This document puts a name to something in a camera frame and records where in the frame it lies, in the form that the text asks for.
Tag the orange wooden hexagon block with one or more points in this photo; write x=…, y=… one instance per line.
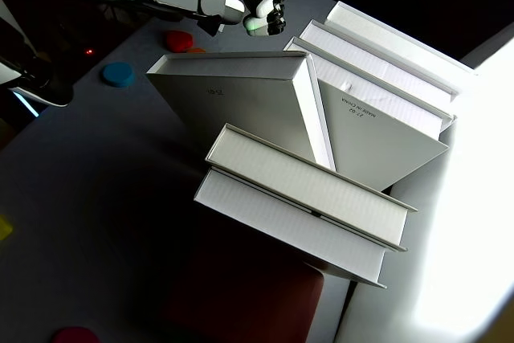
x=195, y=50

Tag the yellow wooden block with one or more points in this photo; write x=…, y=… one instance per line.
x=5, y=228

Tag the red wooden heart block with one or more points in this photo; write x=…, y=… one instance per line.
x=179, y=40

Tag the white Fashion India book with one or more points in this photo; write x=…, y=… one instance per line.
x=241, y=110

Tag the blue wooden round block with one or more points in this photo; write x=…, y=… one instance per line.
x=118, y=74

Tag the magenta wooden block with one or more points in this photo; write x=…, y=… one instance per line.
x=76, y=336

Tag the white Special Issue book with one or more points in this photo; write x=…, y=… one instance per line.
x=361, y=58

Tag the grey table cloth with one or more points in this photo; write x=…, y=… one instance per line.
x=100, y=178

